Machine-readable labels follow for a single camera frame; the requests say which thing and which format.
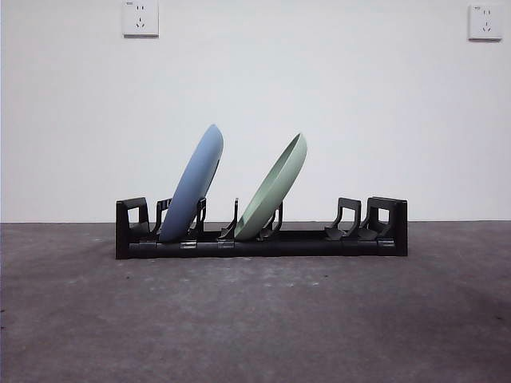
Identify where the green round plate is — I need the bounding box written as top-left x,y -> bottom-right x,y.
233,132 -> 309,241

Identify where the blue round plate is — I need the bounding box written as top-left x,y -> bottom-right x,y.
158,123 -> 225,243

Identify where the black plate rack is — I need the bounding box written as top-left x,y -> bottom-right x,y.
115,196 -> 409,259

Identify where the white wall socket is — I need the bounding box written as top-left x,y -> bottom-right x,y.
468,4 -> 503,41
122,0 -> 160,39

